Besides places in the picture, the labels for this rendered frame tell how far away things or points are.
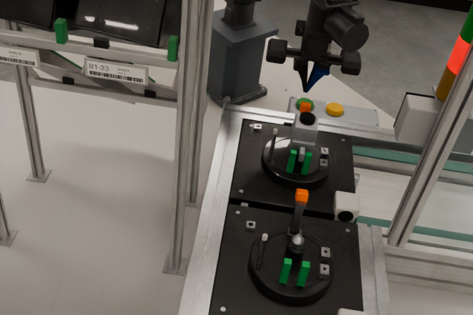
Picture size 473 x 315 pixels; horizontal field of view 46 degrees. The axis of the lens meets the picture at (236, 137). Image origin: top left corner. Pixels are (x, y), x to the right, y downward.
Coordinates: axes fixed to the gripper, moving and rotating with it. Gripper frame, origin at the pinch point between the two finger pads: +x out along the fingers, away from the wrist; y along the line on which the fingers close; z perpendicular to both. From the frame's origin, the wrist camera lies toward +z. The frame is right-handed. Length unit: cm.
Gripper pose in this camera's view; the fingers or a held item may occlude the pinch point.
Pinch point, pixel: (308, 77)
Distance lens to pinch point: 115.1
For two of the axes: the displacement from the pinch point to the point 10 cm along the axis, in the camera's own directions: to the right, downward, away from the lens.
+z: 1.1, -6.4, 7.6
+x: -1.1, 7.6, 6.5
